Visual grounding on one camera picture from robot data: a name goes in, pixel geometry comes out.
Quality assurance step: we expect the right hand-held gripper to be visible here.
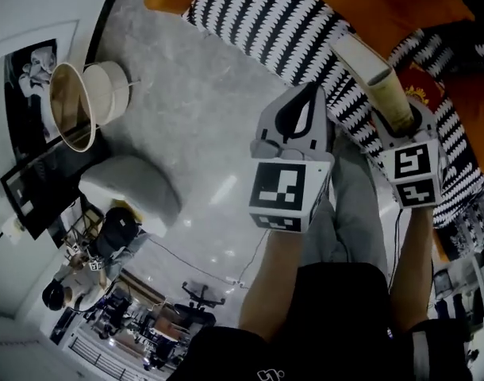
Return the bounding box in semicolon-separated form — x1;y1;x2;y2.
371;96;446;211

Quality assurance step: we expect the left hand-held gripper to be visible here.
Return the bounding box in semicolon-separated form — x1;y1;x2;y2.
248;85;335;234

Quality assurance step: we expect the beige book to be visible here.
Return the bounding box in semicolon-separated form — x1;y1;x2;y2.
329;33;416;133

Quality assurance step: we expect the person's right forearm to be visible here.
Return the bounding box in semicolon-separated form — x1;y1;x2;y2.
387;207;438;335

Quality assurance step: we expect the person's left forearm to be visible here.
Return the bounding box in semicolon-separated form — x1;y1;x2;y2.
236;228;327;343

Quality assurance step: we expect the red cushion with gold emblem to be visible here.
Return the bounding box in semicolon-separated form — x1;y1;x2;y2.
395;60;446;113

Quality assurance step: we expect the black and white striped throw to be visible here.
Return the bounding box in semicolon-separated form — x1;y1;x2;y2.
325;25;484;230

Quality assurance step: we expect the dark patterned cushion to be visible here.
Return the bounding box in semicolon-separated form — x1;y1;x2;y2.
418;17;484;81

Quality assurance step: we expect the black and white striped cushion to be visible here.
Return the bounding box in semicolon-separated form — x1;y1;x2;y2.
181;0;360;90

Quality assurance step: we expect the person's grey trouser leg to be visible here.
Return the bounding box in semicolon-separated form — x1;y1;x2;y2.
308;131;390;279

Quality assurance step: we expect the grey pouf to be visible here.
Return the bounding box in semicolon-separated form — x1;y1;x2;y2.
79;154;184;238

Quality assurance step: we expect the cream drum lamp shade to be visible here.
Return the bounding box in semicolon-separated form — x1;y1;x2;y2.
82;60;142;127

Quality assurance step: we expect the person's black shirt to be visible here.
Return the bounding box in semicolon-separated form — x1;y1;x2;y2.
173;262;484;381

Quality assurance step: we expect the black office chair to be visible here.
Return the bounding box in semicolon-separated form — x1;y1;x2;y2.
173;279;228;329

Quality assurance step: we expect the black backpack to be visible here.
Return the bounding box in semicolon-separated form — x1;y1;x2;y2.
94;206;143;262

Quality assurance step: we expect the gold lined lamp shade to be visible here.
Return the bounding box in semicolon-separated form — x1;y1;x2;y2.
48;62;99;152

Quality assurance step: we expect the black flat screen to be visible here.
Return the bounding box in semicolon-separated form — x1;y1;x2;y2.
0;140;110;241

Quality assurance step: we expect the black railing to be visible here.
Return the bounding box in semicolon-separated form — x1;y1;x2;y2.
67;334;152;373

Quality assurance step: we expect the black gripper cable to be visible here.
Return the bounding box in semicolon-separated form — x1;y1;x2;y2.
387;208;404;293

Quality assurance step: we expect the thin floor cable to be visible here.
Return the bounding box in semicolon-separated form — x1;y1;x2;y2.
145;231;267;289

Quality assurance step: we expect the black and white wall picture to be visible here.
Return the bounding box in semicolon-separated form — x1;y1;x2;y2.
2;37;60;159

